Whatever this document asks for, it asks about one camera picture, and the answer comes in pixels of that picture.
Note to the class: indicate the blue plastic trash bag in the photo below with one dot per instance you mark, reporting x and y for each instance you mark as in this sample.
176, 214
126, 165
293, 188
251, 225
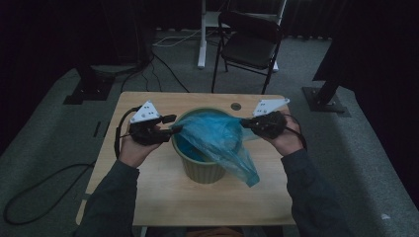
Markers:
214, 138

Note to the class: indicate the green ribbed trash bin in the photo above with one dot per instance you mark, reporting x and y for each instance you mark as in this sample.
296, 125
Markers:
202, 171

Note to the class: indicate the black stand with square base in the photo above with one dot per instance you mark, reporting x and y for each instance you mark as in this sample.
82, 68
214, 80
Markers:
89, 89

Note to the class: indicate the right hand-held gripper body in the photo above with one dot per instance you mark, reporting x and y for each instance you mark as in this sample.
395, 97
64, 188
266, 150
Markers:
270, 126

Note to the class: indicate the black tape strips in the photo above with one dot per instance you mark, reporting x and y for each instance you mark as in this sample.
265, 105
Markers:
97, 128

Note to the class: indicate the grey tape strip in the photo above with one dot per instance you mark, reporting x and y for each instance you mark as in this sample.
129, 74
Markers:
86, 197

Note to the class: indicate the round table grommet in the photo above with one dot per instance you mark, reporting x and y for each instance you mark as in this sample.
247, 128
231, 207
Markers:
235, 106

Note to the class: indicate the person's right hand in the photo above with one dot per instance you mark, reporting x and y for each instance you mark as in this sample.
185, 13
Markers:
290, 141

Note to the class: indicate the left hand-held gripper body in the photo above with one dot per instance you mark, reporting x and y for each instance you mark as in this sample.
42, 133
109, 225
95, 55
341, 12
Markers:
146, 131

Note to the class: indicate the person's left hand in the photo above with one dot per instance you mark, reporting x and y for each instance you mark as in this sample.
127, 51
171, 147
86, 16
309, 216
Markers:
135, 153

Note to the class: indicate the white paper scrap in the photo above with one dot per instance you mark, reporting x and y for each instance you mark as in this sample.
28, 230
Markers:
385, 216

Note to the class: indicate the black folding chair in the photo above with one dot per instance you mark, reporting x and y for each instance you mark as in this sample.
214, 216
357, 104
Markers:
250, 49

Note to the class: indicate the white desk frame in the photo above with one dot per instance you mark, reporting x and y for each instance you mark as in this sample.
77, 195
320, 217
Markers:
202, 49

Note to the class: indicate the black slanted stand with base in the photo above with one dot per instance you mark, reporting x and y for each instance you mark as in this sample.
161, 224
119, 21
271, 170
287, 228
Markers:
326, 98

